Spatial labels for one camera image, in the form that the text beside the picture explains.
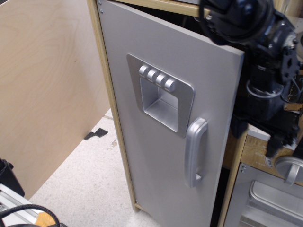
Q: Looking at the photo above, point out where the black braided cable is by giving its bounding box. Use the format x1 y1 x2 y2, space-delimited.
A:
0 204 60 227

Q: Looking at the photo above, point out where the silver oven knob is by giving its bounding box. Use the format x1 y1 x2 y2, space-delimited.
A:
275 156 303 186

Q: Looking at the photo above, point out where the wooden toy kitchen frame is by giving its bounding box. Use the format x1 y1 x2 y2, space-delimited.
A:
88 0 303 227

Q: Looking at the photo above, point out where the grey oven door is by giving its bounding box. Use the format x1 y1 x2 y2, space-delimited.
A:
224 163 303 227

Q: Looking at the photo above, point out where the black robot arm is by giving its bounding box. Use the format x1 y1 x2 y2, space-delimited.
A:
199 0 302 157

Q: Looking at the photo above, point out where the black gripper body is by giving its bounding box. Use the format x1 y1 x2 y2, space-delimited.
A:
231 96 300 157

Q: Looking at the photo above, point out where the silver oven door handle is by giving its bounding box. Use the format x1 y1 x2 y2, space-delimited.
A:
249 181 303 219

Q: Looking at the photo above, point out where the orange tape piece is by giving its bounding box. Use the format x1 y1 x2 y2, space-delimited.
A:
35 212 61 227

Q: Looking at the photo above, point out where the aluminium extrusion rail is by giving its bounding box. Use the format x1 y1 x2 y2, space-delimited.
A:
0 184 39 227

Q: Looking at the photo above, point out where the silver fridge door handle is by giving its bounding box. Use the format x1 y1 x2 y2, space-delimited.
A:
184 117 207 188

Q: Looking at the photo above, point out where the grey toy fridge door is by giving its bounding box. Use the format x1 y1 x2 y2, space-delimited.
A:
98 0 244 227

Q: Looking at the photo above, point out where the black tape on floor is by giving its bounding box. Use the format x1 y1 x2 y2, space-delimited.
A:
84 128 108 140

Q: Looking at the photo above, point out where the plywood board panel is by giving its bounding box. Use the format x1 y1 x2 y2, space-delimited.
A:
0 0 109 198

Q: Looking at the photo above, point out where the silver ice dispenser panel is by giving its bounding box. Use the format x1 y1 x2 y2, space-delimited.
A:
126 54 195 138

